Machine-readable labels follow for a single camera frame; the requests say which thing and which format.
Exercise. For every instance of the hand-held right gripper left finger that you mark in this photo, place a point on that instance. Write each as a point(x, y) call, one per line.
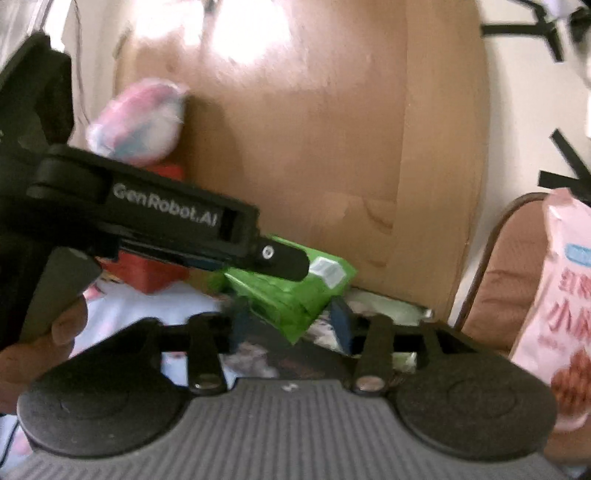
point(240, 325)

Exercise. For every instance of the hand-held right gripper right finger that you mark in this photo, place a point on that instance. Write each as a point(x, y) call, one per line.
point(342, 327)

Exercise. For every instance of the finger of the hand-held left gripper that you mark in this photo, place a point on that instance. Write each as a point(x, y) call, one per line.
point(286, 263)

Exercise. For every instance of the bright green snack packet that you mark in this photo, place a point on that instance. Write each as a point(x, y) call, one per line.
point(286, 300)

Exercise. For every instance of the person's left hand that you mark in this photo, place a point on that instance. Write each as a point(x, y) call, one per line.
point(27, 369)

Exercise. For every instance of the red gift bag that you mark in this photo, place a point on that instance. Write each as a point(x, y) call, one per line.
point(147, 277)

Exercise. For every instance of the pink blue plastic bag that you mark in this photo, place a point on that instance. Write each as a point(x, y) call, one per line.
point(138, 120)

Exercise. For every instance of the printed cartoon bedsheet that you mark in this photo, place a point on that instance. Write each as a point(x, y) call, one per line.
point(138, 304)

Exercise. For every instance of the large cardboard box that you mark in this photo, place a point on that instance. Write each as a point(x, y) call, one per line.
point(323, 138)

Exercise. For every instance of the brown chair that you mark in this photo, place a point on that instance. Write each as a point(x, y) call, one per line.
point(503, 277)

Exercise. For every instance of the large pink snack bag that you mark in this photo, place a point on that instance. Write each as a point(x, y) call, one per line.
point(563, 300)

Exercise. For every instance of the black tape strips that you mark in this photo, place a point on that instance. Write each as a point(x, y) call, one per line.
point(549, 32)
point(568, 157)

